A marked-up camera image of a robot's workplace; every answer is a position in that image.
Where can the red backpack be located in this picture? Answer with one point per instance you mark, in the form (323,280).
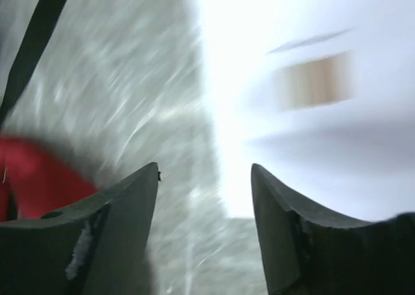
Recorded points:
(31,177)

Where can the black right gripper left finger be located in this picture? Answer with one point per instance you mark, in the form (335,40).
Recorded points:
(93,246)

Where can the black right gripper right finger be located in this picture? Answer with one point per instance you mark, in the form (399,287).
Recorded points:
(307,248)

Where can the white book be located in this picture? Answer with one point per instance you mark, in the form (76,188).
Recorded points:
(320,93)

